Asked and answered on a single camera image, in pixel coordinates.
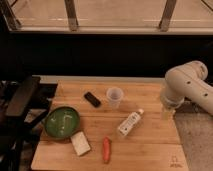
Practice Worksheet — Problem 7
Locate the white plastic bottle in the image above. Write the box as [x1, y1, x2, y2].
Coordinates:
[117, 109, 144, 136]

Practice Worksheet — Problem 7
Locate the white sponge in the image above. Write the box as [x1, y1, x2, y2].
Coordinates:
[71, 131, 91, 156]

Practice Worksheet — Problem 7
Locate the orange carrot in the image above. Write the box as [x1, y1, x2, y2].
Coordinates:
[102, 137, 111, 163]

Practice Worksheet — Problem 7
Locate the black eraser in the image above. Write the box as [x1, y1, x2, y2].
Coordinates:
[84, 92, 101, 107]

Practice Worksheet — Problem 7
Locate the metal window frame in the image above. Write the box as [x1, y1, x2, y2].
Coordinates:
[0, 0, 213, 35]

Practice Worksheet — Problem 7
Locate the green bowl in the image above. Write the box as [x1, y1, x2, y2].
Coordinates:
[44, 106, 80, 139]

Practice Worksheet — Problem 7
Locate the wooden cutting board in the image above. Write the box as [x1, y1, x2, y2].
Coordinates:
[31, 81, 188, 171]

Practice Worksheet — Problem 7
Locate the black chair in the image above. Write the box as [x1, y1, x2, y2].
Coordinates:
[0, 76, 56, 171]

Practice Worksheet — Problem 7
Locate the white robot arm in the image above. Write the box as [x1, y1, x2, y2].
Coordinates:
[160, 61, 213, 119]

